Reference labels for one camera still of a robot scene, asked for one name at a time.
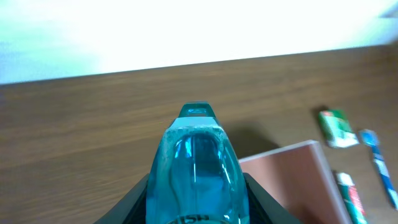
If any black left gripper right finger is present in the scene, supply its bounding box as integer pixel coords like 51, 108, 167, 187
243, 173, 302, 224

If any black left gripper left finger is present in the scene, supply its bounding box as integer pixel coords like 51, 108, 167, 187
95, 174, 149, 224

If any blue mouthwash bottle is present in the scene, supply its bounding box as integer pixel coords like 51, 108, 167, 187
146, 101, 250, 224

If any green soap box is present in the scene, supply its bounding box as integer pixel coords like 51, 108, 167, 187
318, 110, 359, 148

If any pink cardboard box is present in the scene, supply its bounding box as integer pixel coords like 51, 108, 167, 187
239, 140, 351, 224

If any green red toothpaste tube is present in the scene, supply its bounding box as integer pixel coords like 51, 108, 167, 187
335, 172, 368, 224

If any blue white toothbrush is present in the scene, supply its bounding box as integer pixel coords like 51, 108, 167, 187
359, 129, 397, 210

